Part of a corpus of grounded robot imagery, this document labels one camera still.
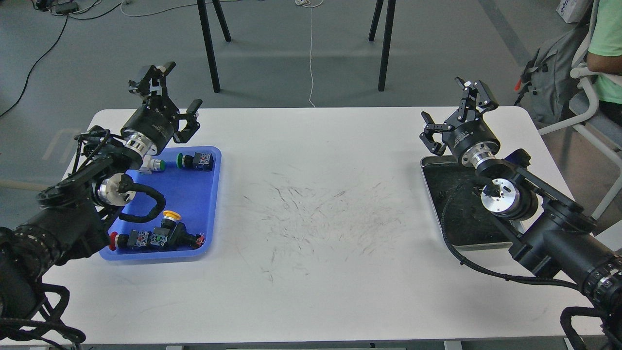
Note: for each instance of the silver metal tray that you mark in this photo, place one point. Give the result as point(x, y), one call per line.
point(454, 193)

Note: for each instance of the green push button switch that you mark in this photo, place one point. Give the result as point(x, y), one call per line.
point(200, 161)

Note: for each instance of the yellow push button switch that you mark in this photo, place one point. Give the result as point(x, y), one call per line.
point(169, 221)

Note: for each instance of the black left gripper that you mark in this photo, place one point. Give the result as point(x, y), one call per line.
point(158, 117)

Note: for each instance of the black left table leg pair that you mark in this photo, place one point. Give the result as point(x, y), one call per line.
point(208, 40)

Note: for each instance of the red push button switch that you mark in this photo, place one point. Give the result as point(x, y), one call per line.
point(155, 241)

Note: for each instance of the black right table leg pair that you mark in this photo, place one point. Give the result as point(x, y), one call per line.
point(387, 36)

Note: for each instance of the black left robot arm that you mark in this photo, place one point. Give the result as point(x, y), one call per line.
point(76, 213)

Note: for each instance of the orange white industrial switch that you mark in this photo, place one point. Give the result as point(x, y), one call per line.
point(152, 165)

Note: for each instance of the grey backpack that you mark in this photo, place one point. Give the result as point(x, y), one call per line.
point(545, 86)

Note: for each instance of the black table leg pair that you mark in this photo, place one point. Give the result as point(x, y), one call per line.
point(387, 36)
point(208, 40)

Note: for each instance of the person in green shirt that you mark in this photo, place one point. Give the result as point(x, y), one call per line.
point(605, 56)

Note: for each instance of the white box on floor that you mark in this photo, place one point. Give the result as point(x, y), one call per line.
point(572, 11)

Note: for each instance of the white chair frame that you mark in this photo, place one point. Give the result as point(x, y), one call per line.
point(589, 120)

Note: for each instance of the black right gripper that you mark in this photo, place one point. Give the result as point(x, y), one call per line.
point(464, 133)

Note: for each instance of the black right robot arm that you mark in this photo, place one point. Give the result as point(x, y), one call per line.
point(550, 235)

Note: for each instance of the blue plastic tray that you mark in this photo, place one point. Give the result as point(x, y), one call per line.
point(189, 192)

